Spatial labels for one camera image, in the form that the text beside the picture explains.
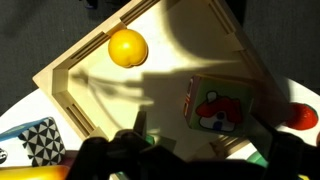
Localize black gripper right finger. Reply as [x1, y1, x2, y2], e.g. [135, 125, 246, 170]
[249, 114, 320, 180]

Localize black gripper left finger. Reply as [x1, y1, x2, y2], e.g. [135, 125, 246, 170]
[65, 110, 189, 180]

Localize orange soft picture dice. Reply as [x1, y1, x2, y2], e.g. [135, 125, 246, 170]
[182, 74, 255, 138]

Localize wooden tray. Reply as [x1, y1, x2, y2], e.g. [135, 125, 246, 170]
[32, 0, 291, 161]

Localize red strawberry toy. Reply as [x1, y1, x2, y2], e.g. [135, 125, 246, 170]
[285, 102, 320, 131]

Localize green cube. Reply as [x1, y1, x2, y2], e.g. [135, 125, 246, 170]
[145, 134, 156, 145]

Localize black white patterned cube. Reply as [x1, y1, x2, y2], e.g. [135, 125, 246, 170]
[0, 116, 67, 168]

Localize yellow banana toy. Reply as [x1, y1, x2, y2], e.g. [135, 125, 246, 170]
[0, 164, 70, 180]

